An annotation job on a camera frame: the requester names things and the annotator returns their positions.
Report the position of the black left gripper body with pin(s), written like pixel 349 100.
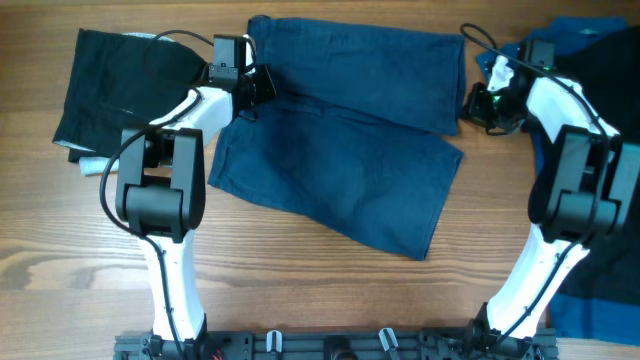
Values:
pixel 258 86

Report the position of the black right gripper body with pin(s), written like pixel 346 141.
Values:
pixel 492 109

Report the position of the navy blue denim shorts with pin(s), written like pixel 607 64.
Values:
pixel 357 137

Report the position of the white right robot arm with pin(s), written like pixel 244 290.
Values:
pixel 581 196

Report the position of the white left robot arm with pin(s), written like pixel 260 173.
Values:
pixel 161 195

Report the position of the folded light blue garment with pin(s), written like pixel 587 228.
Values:
pixel 92 165

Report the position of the blue polo shirt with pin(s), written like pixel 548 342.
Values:
pixel 575 40

